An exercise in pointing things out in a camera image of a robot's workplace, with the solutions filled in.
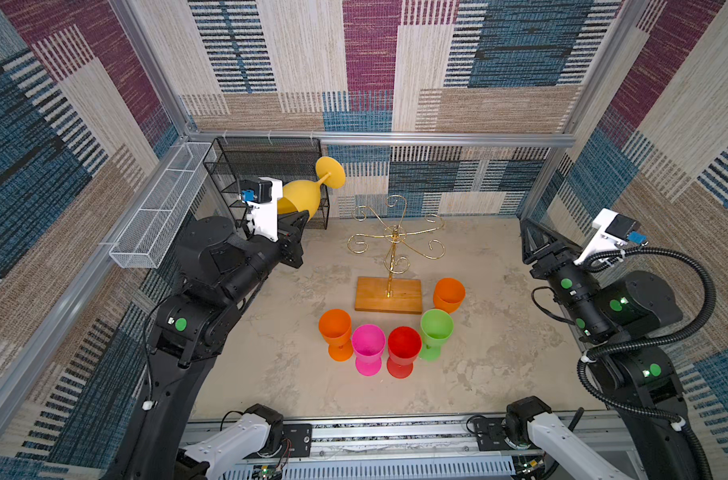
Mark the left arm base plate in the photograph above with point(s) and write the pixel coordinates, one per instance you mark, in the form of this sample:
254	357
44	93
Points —
296	440

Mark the gold wire wine glass rack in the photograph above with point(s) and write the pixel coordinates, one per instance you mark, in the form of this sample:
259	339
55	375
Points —
392	293

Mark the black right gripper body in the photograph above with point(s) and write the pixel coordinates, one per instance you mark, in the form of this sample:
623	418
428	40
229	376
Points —
558	267

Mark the black mesh shelf rack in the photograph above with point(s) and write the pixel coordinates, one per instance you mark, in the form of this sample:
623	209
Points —
284	158

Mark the orange front wine glass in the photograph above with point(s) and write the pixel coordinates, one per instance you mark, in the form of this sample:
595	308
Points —
336	328

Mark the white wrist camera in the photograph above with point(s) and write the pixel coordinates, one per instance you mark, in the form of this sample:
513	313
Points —
614	232
261	196

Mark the green plastic wine glass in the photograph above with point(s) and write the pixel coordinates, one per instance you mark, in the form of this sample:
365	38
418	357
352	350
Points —
437	327

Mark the red plastic wine glass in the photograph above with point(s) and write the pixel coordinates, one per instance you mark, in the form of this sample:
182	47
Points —
404	345

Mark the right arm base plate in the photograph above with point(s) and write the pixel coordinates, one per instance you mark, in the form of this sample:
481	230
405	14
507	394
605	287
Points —
499	433

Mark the orange wine glass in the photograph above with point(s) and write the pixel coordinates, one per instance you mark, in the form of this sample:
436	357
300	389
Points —
449	295
336	328

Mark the pink plastic wine glass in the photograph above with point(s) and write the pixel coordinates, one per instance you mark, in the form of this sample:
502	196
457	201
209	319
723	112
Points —
368	343

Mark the yellow plastic wine glass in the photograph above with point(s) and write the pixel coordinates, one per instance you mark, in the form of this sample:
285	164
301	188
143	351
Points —
306	195

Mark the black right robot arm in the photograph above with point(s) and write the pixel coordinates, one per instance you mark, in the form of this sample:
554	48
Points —
625	366

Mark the orange back wine glass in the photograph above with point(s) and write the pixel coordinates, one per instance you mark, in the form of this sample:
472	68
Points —
449	295

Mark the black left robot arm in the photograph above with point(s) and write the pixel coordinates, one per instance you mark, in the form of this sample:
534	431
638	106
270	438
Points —
221	275

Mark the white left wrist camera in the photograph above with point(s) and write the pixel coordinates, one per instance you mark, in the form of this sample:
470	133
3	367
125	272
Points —
261	196

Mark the white wire mesh basket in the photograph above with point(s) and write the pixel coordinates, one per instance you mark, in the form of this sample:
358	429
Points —
152	228

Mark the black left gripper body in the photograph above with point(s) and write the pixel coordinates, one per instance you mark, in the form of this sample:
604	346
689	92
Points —
287	241

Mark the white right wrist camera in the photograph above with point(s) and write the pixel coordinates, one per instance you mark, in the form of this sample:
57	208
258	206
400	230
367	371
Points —
614	232

